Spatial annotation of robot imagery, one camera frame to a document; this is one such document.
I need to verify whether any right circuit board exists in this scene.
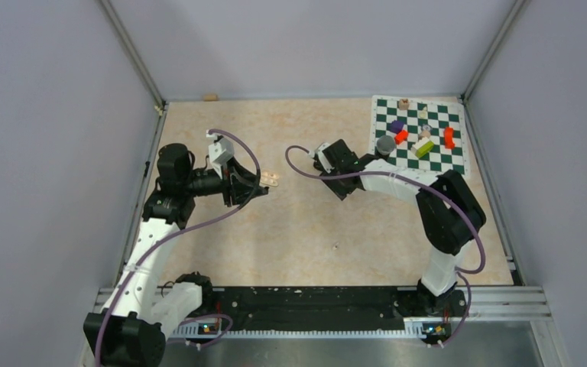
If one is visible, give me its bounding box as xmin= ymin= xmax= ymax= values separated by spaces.
xmin=423 ymin=323 xmax=451 ymax=339

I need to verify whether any large red block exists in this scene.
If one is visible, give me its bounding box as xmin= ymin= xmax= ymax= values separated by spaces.
xmin=443 ymin=127 xmax=456 ymax=149

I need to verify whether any small red block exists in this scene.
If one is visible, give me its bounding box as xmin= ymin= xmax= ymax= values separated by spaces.
xmin=394 ymin=130 xmax=409 ymax=145

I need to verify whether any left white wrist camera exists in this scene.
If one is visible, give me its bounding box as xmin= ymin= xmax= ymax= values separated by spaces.
xmin=206 ymin=134 xmax=235 ymax=178

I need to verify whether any circuit board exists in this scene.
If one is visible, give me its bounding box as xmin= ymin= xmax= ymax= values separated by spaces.
xmin=423 ymin=323 xmax=451 ymax=339
xmin=197 ymin=322 xmax=222 ymax=336

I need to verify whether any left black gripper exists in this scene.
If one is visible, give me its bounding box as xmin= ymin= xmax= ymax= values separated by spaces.
xmin=183 ymin=156 xmax=268 ymax=206

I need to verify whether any black microphone grey head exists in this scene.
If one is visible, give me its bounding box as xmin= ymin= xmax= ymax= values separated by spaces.
xmin=375 ymin=135 xmax=397 ymax=161

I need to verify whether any wooden cube with mark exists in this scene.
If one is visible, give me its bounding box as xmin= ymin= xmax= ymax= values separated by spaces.
xmin=397 ymin=99 xmax=410 ymax=110

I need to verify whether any purple cable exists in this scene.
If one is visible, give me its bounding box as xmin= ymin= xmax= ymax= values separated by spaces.
xmin=284 ymin=145 xmax=487 ymax=348
xmin=93 ymin=128 xmax=263 ymax=367

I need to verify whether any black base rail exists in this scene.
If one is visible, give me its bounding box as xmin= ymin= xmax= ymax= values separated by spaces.
xmin=196 ymin=286 xmax=426 ymax=332

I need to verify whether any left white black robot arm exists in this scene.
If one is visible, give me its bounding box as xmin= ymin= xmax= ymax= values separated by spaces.
xmin=83 ymin=138 xmax=268 ymax=366

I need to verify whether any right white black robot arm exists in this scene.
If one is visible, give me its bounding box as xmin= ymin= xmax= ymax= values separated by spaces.
xmin=311 ymin=137 xmax=487 ymax=315

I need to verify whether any green white chessboard mat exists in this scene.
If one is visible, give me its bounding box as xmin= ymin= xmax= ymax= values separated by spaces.
xmin=368 ymin=95 xmax=471 ymax=178

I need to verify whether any white earbud charging case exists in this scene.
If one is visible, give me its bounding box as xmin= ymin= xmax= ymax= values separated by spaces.
xmin=260 ymin=171 xmax=280 ymax=187

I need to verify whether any purple block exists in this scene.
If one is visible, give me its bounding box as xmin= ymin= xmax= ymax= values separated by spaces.
xmin=388 ymin=120 xmax=406 ymax=134

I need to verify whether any left circuit board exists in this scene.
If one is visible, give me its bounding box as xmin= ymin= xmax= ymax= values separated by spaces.
xmin=197 ymin=322 xmax=222 ymax=336

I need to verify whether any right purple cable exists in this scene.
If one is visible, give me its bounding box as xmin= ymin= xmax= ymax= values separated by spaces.
xmin=284 ymin=145 xmax=487 ymax=348

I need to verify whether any yellow-green block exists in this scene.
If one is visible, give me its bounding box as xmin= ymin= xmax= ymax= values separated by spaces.
xmin=410 ymin=137 xmax=434 ymax=159

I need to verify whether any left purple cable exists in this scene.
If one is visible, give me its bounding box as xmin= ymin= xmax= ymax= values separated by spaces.
xmin=93 ymin=128 xmax=263 ymax=367

